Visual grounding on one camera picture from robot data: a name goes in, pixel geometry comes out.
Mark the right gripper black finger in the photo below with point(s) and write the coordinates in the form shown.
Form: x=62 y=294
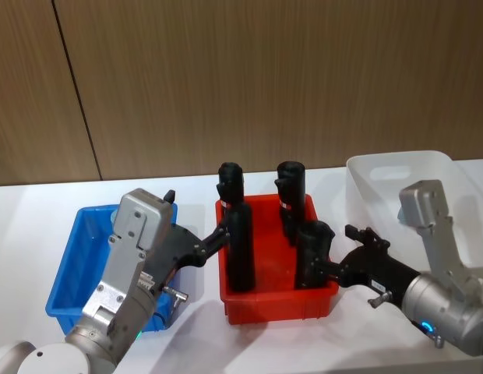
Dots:
x=368 y=237
x=327 y=269

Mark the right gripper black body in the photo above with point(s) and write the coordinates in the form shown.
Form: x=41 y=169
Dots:
x=374 y=270

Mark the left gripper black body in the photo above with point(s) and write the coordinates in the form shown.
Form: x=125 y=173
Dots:
x=175 y=249

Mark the tall black bottle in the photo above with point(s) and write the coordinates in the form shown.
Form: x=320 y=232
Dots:
x=241 y=249

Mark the short black bottle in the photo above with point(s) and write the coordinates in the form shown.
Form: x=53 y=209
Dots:
x=313 y=241

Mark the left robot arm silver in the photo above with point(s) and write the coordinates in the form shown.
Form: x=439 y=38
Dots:
x=124 y=249

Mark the white translucent plastic bin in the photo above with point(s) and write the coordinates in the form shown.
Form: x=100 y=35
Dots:
x=381 y=202

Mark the red plastic bin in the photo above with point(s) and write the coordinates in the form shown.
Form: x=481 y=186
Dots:
x=272 y=300

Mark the black bottle with label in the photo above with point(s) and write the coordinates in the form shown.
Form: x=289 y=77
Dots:
x=292 y=187

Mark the blue plastic bin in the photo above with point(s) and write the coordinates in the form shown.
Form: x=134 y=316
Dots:
x=74 y=272

